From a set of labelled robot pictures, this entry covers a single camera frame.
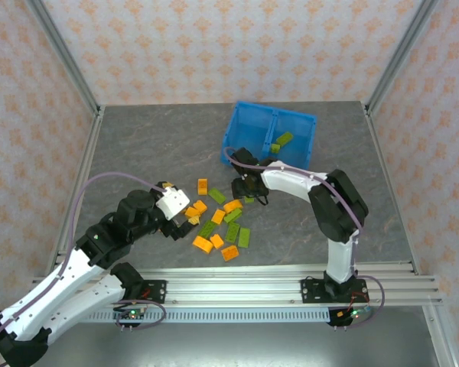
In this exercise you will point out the orange lego brick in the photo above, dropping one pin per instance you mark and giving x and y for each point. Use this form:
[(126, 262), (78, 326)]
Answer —
[(202, 244), (218, 215), (191, 211), (200, 206), (230, 253), (217, 241), (232, 206), (202, 186)]

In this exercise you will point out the aluminium lower frame rail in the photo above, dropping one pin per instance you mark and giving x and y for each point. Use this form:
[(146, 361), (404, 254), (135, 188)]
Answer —
[(441, 340)]

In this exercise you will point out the small green lego brick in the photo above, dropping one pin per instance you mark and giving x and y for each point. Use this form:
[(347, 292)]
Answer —
[(275, 148)]

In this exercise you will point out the blue divided plastic bin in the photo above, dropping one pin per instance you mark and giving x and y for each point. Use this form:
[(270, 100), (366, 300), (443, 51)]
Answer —
[(252, 122)]

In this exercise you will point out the aluminium frame post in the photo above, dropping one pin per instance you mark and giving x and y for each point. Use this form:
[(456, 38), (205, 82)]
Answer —
[(398, 57), (67, 57)]

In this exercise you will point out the aluminium base beam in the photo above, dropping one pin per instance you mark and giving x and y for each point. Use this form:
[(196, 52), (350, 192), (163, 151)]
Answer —
[(233, 286)]

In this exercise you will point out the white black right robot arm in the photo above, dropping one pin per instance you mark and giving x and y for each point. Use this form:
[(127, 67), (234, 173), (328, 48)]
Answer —
[(290, 183)]

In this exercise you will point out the aluminium table side rail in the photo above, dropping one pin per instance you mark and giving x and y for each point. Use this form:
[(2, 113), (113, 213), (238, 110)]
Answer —
[(85, 164), (394, 191)]

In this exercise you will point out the small circuit board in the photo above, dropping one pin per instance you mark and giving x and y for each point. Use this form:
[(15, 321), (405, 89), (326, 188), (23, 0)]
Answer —
[(353, 314), (132, 314)]

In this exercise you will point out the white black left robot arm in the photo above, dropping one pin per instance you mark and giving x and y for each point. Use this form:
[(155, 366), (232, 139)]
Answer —
[(42, 302)]

